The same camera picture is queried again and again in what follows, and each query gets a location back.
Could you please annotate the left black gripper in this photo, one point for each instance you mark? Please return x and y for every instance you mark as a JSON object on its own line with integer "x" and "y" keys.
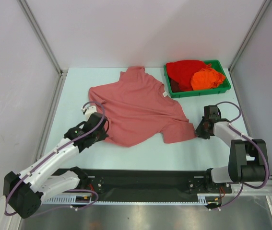
{"x": 103, "y": 135}

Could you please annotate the dark maroon t shirt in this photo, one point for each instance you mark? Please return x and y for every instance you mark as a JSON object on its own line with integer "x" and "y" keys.
{"x": 174, "y": 86}

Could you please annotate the green plastic bin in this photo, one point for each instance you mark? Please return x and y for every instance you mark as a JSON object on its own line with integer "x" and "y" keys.
{"x": 221, "y": 89}

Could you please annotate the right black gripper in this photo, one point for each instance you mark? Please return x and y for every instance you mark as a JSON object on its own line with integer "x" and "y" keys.
{"x": 202, "y": 128}

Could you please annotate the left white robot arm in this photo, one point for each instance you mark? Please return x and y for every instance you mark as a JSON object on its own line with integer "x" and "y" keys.
{"x": 26, "y": 191}

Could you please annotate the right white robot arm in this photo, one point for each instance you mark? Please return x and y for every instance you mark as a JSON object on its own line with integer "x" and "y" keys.
{"x": 248, "y": 160}

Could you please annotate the aluminium frame rail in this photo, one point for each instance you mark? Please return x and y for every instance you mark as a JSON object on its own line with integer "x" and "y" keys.
{"x": 265, "y": 191}

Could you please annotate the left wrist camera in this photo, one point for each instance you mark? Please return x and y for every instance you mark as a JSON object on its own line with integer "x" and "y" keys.
{"x": 88, "y": 111}

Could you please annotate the red t shirt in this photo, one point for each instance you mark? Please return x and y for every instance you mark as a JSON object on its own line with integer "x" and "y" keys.
{"x": 182, "y": 71}

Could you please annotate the pink t shirt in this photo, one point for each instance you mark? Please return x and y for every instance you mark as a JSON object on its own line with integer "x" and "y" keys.
{"x": 137, "y": 108}

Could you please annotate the white cable duct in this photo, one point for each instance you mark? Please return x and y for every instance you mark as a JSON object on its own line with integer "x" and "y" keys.
{"x": 73, "y": 200}

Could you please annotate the orange t shirt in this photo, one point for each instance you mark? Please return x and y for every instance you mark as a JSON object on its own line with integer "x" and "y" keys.
{"x": 206, "y": 78}

